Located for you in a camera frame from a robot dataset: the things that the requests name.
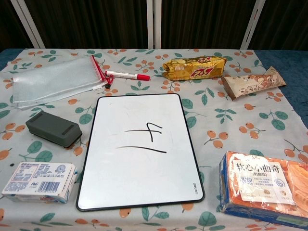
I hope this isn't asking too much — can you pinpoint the brown beige snack wrapper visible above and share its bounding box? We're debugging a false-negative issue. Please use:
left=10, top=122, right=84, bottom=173
left=220, top=66, right=287, bottom=101

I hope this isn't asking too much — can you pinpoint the floral print tablecloth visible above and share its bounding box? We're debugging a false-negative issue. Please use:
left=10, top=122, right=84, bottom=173
left=0, top=49, right=308, bottom=231

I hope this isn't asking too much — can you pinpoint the gold snack packet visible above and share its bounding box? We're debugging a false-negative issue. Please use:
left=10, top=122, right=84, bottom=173
left=161, top=56, right=227, bottom=81

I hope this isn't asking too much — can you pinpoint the white metal frame post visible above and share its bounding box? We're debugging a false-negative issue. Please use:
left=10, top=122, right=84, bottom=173
left=146, top=0, right=162, bottom=49
left=10, top=0, right=46, bottom=49
left=240, top=0, right=266, bottom=51

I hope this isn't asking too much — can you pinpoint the black framed whiteboard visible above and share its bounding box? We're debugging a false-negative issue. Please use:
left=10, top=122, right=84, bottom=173
left=76, top=93, right=206, bottom=212

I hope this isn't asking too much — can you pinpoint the translucent red zip pouch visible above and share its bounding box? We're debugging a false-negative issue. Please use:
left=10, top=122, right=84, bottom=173
left=12, top=55, right=114, bottom=109

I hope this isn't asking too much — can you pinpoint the dark grey board eraser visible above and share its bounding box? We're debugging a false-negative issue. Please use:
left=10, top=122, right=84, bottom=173
left=25, top=111, right=83, bottom=148

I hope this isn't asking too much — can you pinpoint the red capped white marker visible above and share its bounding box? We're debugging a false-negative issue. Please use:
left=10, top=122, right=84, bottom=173
left=104, top=70, right=151, bottom=81

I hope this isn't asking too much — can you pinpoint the white blue soap box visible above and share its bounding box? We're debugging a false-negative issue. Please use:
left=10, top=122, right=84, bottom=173
left=1, top=161, right=78, bottom=204

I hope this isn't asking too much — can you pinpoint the orange blue cookie box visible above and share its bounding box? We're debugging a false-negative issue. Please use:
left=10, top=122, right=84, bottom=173
left=218, top=151, right=308, bottom=229

